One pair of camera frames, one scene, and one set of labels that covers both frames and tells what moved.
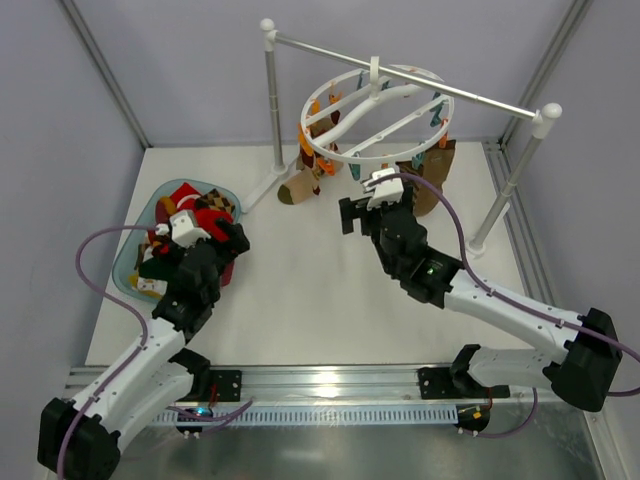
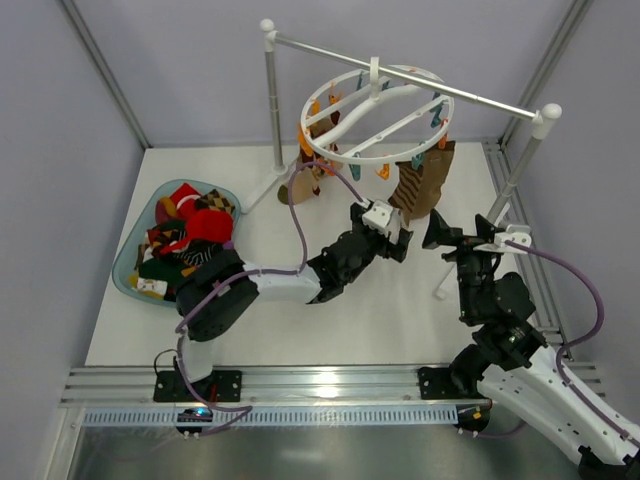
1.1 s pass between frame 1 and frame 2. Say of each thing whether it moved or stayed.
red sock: stayed
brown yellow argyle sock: stayed
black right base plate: stayed
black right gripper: moved
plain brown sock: stayed
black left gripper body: moved
